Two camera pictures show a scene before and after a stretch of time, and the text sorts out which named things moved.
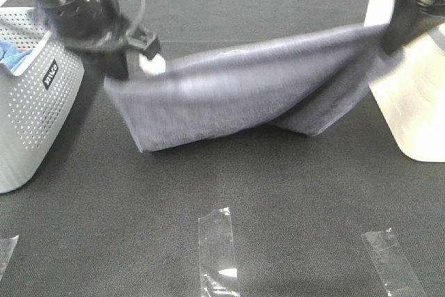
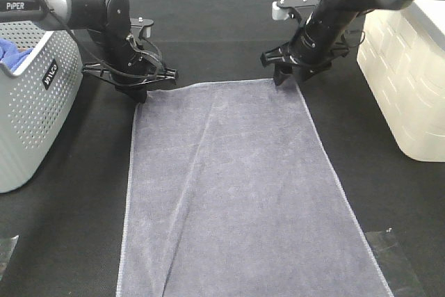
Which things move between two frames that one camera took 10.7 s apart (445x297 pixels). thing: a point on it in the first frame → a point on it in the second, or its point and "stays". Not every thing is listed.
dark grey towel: x=302 y=83 → x=232 y=190
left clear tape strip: x=7 y=247 stays
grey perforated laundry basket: x=35 y=98 stays
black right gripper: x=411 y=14 → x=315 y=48
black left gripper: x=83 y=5 → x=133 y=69
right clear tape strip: x=394 y=270 stays
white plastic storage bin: x=411 y=95 stays
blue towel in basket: x=10 y=53 stays
